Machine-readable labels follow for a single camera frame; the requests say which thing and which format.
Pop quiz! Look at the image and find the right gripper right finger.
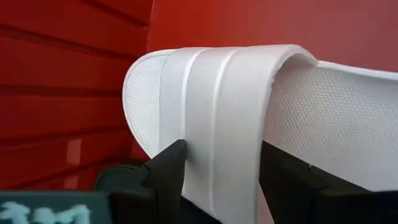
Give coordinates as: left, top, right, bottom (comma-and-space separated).
259, 139, 398, 224

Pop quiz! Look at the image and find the black slide sandal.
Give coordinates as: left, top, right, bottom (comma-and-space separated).
94, 160, 150, 192

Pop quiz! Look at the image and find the white slide sandal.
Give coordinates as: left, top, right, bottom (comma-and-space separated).
121, 44, 398, 224

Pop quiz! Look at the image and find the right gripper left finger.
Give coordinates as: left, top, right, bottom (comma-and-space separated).
141, 139, 223, 224

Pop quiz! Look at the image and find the red plastic bin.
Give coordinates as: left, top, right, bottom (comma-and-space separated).
0, 0, 398, 192

